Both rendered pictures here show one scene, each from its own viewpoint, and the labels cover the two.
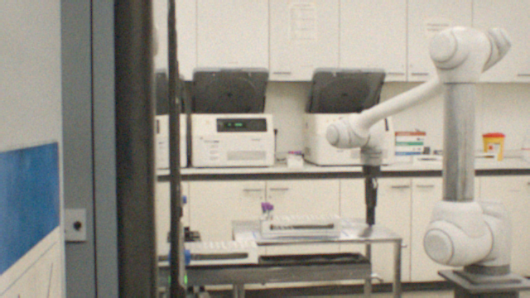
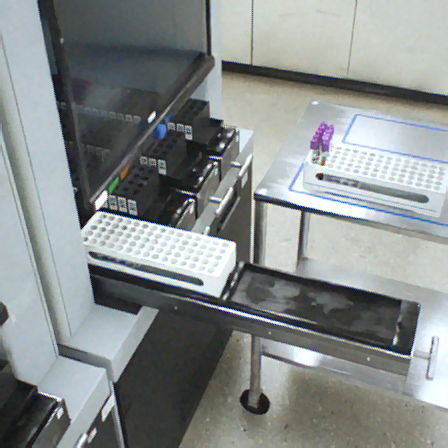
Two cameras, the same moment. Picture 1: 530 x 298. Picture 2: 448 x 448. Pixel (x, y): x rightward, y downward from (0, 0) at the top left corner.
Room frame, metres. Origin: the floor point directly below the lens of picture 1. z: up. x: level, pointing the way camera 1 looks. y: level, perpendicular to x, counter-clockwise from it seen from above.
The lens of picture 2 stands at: (1.14, -0.39, 1.69)
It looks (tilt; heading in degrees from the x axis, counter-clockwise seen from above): 40 degrees down; 28
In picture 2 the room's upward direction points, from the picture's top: 1 degrees counter-clockwise
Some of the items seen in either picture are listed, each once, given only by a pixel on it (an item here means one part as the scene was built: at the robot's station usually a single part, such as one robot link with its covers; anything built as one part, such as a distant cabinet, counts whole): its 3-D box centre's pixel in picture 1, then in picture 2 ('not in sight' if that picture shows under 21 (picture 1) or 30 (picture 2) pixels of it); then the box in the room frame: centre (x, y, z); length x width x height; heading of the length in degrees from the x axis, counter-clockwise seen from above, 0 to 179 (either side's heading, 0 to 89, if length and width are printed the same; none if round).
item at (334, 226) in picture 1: (299, 225); (375, 177); (2.34, -0.13, 0.85); 0.30 x 0.10 x 0.06; 95
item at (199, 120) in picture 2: not in sight; (197, 122); (2.37, 0.33, 0.85); 0.12 x 0.02 x 0.06; 6
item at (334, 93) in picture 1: (346, 116); not in sight; (4.65, -0.60, 1.25); 0.62 x 0.56 x 0.69; 7
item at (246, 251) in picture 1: (208, 255); (155, 254); (1.93, 0.17, 0.83); 0.30 x 0.10 x 0.06; 97
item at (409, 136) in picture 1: (409, 134); not in sight; (4.87, -1.11, 1.10); 0.24 x 0.13 x 0.10; 96
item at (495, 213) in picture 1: (485, 229); not in sight; (2.14, -0.76, 0.87); 0.18 x 0.16 x 0.22; 132
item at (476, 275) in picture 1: (484, 267); not in sight; (2.17, -0.76, 0.73); 0.22 x 0.18 x 0.06; 7
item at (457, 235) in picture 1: (455, 147); not in sight; (2.01, -0.61, 1.16); 0.22 x 0.16 x 0.77; 132
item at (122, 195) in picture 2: not in sight; (134, 190); (2.07, 0.31, 0.85); 0.12 x 0.02 x 0.06; 7
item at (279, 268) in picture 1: (266, 270); (243, 296); (1.95, 0.00, 0.78); 0.73 x 0.14 x 0.09; 97
